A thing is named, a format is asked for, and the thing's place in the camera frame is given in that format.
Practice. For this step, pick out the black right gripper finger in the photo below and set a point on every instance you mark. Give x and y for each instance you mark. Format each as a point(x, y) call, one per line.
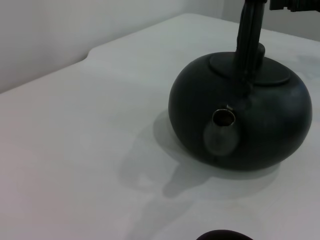
point(295, 5)

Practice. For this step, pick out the black round teapot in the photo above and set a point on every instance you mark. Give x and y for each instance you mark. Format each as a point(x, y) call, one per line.
point(262, 125)

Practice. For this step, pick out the small black teacup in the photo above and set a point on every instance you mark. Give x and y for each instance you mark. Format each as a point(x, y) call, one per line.
point(222, 236)

